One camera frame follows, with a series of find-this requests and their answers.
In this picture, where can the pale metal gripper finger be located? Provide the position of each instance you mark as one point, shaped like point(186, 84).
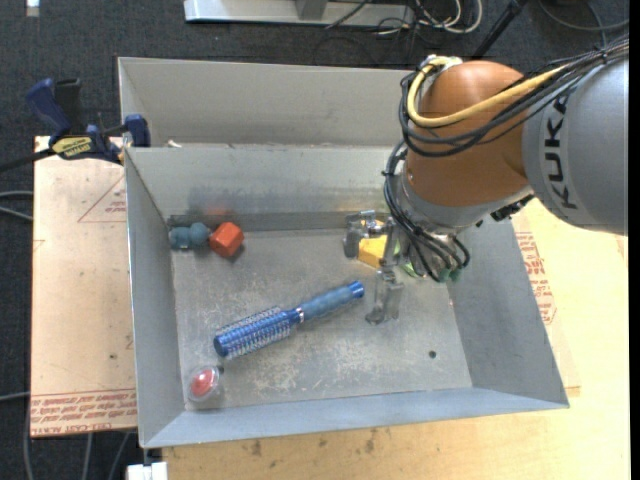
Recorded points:
point(353, 238)
point(386, 300)

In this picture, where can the yellow block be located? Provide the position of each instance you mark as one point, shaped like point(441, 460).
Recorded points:
point(372, 254)

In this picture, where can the light green round thing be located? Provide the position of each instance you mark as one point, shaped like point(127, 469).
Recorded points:
point(413, 268)

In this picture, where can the grey metal bin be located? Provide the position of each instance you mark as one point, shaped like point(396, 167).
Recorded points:
point(320, 368)

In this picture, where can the blue hairbrush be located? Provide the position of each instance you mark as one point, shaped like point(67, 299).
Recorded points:
point(280, 320)

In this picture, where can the red-orange block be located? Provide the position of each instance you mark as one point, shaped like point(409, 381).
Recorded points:
point(226, 239)

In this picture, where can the blue-green toy figure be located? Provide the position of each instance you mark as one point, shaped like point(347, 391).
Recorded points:
point(191, 236)

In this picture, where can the red ball in clear dome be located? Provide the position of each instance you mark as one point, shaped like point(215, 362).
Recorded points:
point(203, 383)

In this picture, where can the brown cardboard board, red print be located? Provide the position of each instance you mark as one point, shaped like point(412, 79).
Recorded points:
point(80, 288)

